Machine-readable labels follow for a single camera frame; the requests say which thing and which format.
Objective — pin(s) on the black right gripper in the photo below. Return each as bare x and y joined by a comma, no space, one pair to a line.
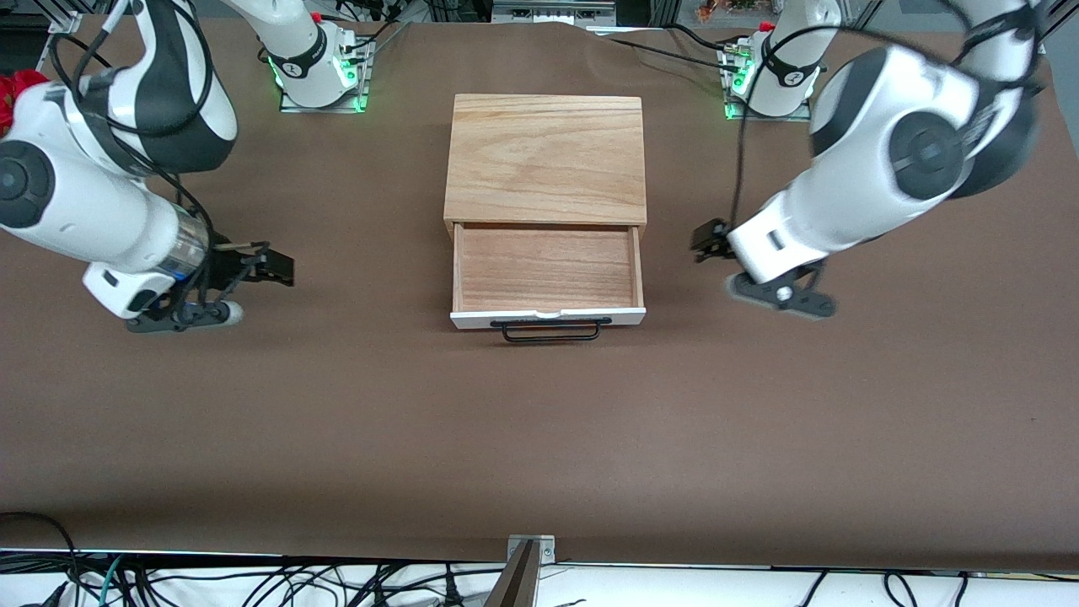
226,265

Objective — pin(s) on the white fronted wooden drawer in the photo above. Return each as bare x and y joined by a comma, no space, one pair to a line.
548,270

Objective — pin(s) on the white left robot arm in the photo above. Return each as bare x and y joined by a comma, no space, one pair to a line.
885,160

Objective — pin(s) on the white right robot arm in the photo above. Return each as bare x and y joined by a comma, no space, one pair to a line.
84,211

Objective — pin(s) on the light wooden drawer cabinet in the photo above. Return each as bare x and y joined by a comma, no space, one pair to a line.
548,160

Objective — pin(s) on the colourful small background object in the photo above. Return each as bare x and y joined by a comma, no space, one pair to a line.
725,8

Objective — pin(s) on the grey metal box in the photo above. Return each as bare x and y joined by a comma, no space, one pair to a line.
552,10

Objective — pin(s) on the red artificial flower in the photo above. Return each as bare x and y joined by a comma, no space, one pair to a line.
13,84

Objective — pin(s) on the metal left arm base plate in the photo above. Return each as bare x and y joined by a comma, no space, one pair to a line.
801,115

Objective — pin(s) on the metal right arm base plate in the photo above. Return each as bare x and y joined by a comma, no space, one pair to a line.
324,109

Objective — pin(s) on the grey metal camera mount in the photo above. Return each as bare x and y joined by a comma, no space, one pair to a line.
523,582

